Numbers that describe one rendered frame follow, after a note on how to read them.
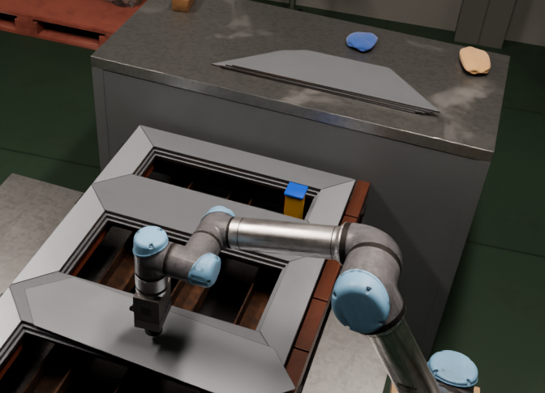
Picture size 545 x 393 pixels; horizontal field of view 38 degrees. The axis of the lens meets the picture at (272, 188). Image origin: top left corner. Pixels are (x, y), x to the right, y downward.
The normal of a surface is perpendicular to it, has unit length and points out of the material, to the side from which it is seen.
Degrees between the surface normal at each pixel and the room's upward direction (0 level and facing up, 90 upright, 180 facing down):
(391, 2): 90
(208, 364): 0
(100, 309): 0
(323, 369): 0
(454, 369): 9
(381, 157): 90
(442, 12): 90
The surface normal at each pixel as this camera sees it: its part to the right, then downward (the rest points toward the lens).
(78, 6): 0.07, -0.77
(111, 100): -0.30, 0.59
